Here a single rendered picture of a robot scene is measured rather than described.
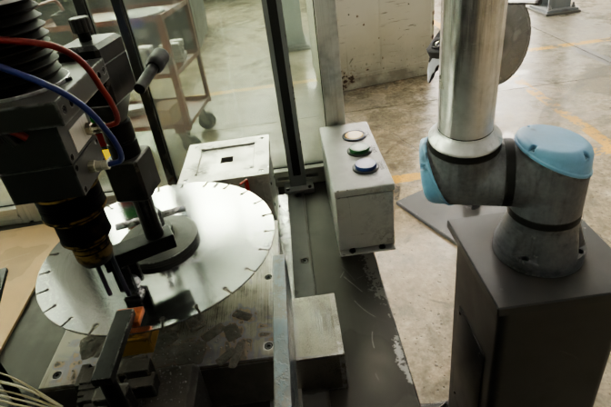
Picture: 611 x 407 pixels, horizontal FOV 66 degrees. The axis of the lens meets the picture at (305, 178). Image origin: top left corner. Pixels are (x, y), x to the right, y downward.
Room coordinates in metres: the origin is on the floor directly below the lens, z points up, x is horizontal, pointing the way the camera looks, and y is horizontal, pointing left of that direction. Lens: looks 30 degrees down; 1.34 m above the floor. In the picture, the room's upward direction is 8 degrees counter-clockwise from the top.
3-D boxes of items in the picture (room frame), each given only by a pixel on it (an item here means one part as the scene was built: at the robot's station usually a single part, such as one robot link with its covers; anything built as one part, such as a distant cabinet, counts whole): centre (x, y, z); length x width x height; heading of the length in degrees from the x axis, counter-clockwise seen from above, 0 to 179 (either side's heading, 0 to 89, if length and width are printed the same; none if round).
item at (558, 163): (0.65, -0.39, 0.91); 0.13 x 0.12 x 0.14; 72
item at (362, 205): (0.84, -0.10, 0.82); 0.28 x 0.11 x 0.15; 0
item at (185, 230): (0.55, 0.22, 0.96); 0.11 x 0.11 x 0.03
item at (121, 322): (0.35, 0.22, 0.95); 0.10 x 0.03 x 0.07; 0
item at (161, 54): (0.51, 0.16, 1.21); 0.08 x 0.06 x 0.03; 0
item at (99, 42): (0.47, 0.19, 1.17); 0.06 x 0.05 x 0.20; 171
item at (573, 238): (0.65, -0.40, 0.80); 0.15 x 0.15 x 0.10
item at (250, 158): (0.88, 0.16, 0.82); 0.18 x 0.18 x 0.15; 0
